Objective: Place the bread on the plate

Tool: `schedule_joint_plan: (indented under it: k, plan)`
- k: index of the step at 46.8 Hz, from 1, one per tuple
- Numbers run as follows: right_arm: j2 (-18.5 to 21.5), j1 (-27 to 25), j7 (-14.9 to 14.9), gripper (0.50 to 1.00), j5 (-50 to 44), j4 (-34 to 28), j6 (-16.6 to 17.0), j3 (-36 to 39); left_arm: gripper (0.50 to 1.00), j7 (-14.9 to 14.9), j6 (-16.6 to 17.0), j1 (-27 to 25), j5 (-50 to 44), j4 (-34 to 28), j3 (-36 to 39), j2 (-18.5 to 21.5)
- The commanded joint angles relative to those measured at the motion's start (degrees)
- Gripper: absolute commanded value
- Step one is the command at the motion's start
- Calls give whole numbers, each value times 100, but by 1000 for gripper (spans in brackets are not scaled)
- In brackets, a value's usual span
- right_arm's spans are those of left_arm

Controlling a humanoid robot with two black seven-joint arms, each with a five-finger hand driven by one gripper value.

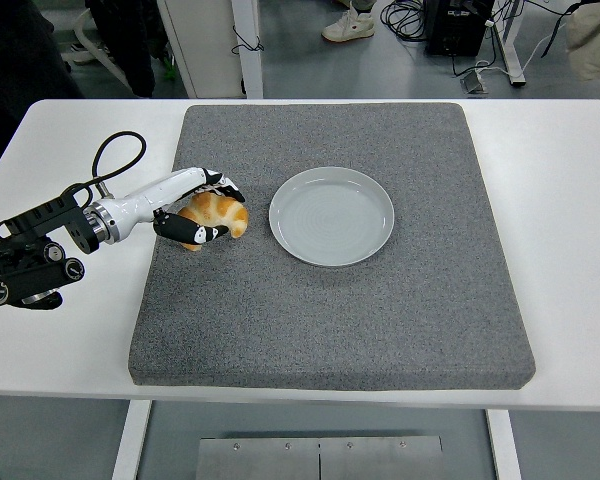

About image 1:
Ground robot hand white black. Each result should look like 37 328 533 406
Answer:
110 167 247 246

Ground golden croissant bread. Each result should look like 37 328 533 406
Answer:
177 192 250 252

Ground round grey plate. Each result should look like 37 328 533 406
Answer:
268 166 396 268

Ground grey metal plate with screws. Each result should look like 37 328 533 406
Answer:
195 435 446 480

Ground person's leg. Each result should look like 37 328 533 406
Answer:
85 0 169 99

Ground white background desk upright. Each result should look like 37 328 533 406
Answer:
231 0 265 99

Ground white cabinet panel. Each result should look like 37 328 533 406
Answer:
157 0 246 99

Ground person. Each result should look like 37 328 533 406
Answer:
0 0 84 174

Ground white office chair base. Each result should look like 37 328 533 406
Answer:
59 7 131 89

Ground grey speckled foam mat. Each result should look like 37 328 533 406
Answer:
128 102 537 392

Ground white table leg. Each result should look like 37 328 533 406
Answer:
485 409 524 480
111 399 154 480

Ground person's white shoe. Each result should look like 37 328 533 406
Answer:
321 7 376 42

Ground grey foot pedal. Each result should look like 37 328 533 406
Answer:
460 69 491 95

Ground black computer case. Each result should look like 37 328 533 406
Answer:
424 0 496 57

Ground white desk leg with foot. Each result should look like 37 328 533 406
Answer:
492 0 527 89

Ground beige cloth bag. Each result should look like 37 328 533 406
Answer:
564 0 600 82

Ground coiled black floor cables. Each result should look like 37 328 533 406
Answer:
383 0 431 42

